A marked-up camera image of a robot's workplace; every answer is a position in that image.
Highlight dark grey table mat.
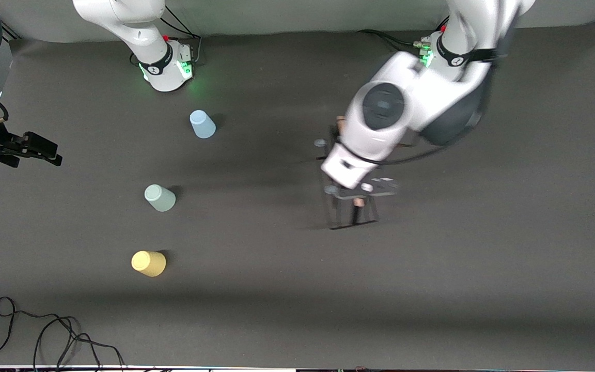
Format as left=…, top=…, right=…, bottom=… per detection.
left=0, top=23, right=595, bottom=368

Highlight black base cables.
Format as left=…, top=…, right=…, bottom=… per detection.
left=357, top=29, right=432, bottom=57
left=131, top=5, right=202, bottom=65

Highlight black wire cup holder rack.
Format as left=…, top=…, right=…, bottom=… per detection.
left=314, top=116, right=397, bottom=230

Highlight black left base cables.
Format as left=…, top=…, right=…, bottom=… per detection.
left=357, top=29, right=432, bottom=57

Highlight pale green plastic cup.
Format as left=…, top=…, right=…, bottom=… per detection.
left=144, top=184, right=177, bottom=212

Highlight light blue plastic cup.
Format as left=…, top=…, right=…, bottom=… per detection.
left=190, top=110, right=216, bottom=139

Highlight loose black cable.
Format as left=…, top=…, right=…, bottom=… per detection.
left=0, top=296, right=125, bottom=368

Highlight yellow plastic cup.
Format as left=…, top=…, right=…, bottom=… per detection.
left=131, top=251, right=167, bottom=277

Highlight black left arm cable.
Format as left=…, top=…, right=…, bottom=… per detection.
left=359, top=31, right=507, bottom=166

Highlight black right base cables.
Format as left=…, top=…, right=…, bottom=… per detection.
left=131, top=5, right=202, bottom=65

